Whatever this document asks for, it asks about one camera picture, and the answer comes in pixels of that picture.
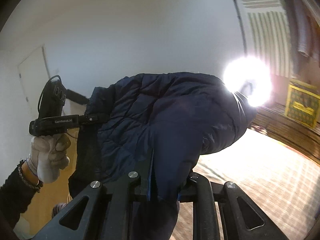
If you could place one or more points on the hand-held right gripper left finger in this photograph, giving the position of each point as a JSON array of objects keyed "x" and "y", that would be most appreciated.
[{"x": 145, "y": 177}]

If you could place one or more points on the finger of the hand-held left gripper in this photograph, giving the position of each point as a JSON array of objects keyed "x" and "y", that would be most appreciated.
[
  {"x": 77, "y": 97},
  {"x": 93, "y": 118}
]

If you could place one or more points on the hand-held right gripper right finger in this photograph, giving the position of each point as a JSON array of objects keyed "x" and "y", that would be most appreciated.
[{"x": 200, "y": 192}]

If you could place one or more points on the navy puffer jacket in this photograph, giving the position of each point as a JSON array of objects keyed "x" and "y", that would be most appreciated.
[{"x": 175, "y": 117}]

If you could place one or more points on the person's left forearm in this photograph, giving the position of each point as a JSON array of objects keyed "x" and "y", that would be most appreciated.
[{"x": 15, "y": 195}]

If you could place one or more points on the person's left hand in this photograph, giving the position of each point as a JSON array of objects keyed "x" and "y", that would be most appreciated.
[{"x": 46, "y": 155}]

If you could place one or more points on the bright round lamp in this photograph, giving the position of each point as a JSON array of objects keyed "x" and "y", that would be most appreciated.
[{"x": 247, "y": 80}]

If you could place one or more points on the yellow green patterned box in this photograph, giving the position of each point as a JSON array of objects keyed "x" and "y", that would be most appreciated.
[{"x": 301, "y": 105}]

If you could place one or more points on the green white striped cloth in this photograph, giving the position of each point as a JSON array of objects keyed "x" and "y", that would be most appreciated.
[{"x": 270, "y": 42}]

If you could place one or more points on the hanging garment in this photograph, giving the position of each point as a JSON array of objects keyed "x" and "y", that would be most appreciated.
[{"x": 302, "y": 30}]

